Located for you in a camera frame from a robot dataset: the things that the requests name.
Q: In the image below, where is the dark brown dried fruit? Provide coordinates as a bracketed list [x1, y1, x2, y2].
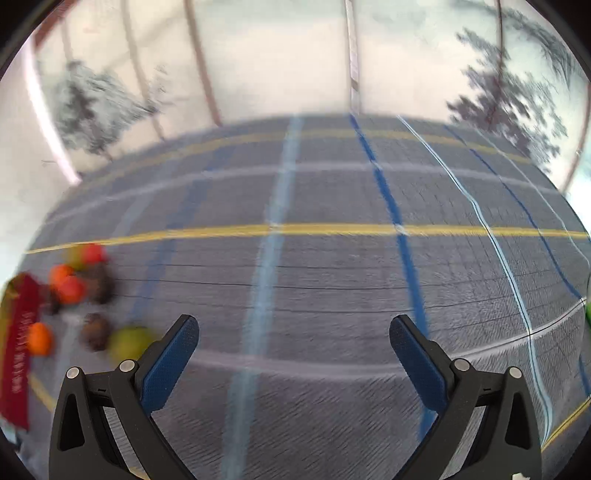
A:
[79, 313, 112, 352]

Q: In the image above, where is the small orange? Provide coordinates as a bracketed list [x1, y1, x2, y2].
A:
[27, 322, 54, 357]

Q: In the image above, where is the orange red tomato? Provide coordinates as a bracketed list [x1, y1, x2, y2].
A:
[57, 275, 86, 305]

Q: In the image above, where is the dark brown mangosteen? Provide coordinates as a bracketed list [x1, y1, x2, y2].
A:
[82, 263, 116, 305]

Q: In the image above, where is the red gold metal tin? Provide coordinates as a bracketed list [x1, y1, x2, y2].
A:
[1, 272, 41, 431]

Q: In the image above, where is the orange tangerine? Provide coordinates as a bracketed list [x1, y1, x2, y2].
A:
[49, 264, 75, 289]

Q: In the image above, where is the yellow green tomato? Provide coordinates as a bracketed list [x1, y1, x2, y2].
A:
[65, 245, 86, 271]

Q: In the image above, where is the grey plaid tablecloth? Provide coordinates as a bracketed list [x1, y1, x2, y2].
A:
[20, 116, 590, 479]

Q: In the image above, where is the painted folding screen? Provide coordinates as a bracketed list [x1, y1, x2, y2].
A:
[27, 0, 591, 195]

